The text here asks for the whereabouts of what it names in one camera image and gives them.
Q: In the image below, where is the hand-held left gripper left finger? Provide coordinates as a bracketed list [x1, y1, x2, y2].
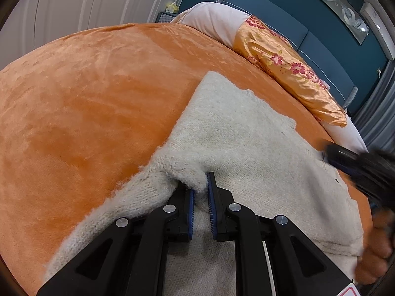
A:
[36, 181, 196, 296]

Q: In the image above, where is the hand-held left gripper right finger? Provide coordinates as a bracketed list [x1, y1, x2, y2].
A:
[207, 171, 354, 296]

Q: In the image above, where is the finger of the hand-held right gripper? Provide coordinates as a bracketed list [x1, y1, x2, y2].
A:
[322, 143, 361, 176]

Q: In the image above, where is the cream knit sweater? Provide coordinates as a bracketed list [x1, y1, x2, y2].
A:
[43, 72, 365, 296]

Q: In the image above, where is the person's right hand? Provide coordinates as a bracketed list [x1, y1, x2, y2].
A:
[353, 208, 393, 285]

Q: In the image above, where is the grey curtain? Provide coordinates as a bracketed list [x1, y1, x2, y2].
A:
[352, 58, 395, 158]

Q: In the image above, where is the orange floral satin pillow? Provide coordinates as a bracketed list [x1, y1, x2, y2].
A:
[232, 15, 349, 128]

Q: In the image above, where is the blue padded headboard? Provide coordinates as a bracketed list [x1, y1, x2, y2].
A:
[214, 0, 358, 114]

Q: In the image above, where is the orange plush blanket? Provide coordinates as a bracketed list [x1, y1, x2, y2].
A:
[0, 23, 375, 296]

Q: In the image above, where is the white pillow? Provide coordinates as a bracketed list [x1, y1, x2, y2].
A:
[170, 1, 369, 154]

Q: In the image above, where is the white panelled wardrobe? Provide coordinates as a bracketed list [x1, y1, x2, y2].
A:
[6, 0, 195, 53]

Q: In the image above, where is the silver wall art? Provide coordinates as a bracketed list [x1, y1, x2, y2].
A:
[290, 0, 371, 45]

